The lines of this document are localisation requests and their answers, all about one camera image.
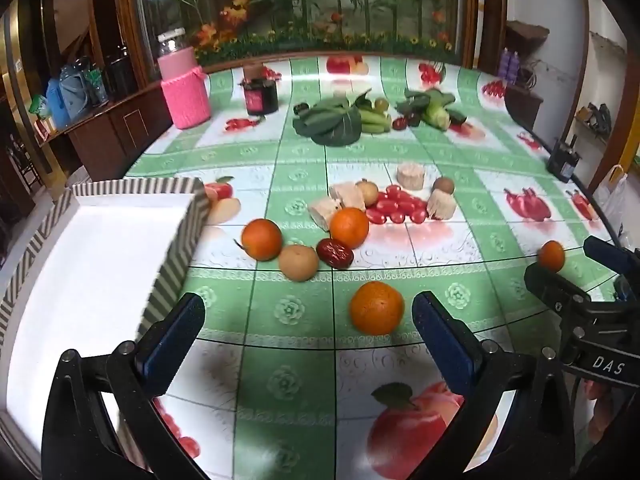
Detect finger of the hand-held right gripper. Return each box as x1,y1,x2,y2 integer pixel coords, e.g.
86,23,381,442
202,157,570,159
524,263,594,322
584,235,640,274

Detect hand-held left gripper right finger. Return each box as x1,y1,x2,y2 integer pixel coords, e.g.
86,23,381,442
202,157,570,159
407,290,576,480

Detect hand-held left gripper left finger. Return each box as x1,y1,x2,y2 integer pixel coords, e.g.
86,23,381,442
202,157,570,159
42,293,206,480

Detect small orange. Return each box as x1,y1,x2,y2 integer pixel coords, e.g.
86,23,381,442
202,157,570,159
538,240,566,274

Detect striped rim white tray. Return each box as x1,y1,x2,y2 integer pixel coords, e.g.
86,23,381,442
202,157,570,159
0,176,211,477

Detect beige ribbed fruit chunk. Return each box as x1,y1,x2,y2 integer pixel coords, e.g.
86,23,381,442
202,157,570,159
426,190,456,220

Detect red date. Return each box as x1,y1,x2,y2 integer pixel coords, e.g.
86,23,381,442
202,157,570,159
316,239,354,268

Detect person's right hand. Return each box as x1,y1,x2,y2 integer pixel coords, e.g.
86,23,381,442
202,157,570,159
582,380,621,443

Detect white plastic bag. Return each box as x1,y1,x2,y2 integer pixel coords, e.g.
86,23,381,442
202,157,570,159
591,164,632,241

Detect small black device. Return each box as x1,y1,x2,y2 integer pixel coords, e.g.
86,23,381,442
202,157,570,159
546,136,582,184

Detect green fruit print tablecloth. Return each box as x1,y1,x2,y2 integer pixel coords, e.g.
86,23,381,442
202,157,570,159
117,54,628,480

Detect pile of cherry tomatoes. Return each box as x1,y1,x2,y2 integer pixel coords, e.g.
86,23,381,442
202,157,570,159
366,185,428,225

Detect small tan round fruit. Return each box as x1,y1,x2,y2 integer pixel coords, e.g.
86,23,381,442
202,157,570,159
358,180,380,208

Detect beige round fruit chunk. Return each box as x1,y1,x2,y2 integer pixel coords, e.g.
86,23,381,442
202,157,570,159
397,162,426,191

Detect purple bottles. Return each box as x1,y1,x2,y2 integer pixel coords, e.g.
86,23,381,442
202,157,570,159
501,47,522,82

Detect green bok choy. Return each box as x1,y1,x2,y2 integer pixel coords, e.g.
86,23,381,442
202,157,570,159
396,88,468,132

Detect brown wooden cabinet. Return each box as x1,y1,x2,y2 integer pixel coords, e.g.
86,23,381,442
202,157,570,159
37,80,176,177

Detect bunch of green bananas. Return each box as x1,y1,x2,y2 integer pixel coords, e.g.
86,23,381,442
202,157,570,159
359,108,393,135

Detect dark green leafy vegetable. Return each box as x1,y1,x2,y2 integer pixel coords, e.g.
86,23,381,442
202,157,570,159
292,92,372,147

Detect pink knit sleeve bottle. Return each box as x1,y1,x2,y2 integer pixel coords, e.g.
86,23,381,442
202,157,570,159
157,28,212,130

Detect dark jar with pink label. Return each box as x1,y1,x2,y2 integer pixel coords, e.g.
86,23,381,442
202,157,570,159
242,78,279,115

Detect blue plastic jug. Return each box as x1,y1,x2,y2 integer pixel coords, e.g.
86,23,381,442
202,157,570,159
46,78,72,130

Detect grey blue kettle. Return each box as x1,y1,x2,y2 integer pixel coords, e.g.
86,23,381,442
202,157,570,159
60,60,96,122

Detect black pot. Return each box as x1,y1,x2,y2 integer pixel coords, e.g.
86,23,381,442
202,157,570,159
102,46,138,102

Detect bamboo and flower wall picture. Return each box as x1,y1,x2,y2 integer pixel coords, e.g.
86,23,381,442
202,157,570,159
116,0,493,68

